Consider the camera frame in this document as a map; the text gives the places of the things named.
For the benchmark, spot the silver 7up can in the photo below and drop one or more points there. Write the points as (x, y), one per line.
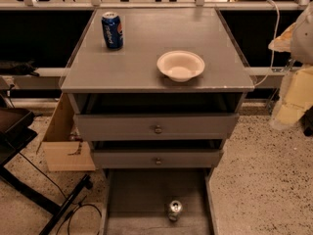
(174, 210)

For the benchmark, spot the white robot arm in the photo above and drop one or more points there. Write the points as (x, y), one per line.
(296, 92)

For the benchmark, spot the grey drawer cabinet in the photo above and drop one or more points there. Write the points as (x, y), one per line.
(157, 102)

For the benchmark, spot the grey middle drawer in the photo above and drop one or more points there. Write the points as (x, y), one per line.
(157, 159)

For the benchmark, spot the grey drawer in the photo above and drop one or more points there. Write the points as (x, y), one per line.
(155, 127)
(157, 159)
(136, 202)

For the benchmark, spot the grey top drawer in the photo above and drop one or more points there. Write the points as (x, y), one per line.
(155, 127)

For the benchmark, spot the blue pepsi can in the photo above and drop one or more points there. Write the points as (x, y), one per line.
(112, 30)

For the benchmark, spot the grey bottom drawer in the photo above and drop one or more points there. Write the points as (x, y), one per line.
(136, 202)

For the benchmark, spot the white paper bowl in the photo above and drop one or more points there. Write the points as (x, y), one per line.
(180, 66)

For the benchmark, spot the open cardboard box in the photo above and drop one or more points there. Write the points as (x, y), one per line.
(62, 145)

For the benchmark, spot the black tray cart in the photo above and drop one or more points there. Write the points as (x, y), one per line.
(15, 133)

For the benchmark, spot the black stand base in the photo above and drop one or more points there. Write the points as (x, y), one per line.
(57, 211)

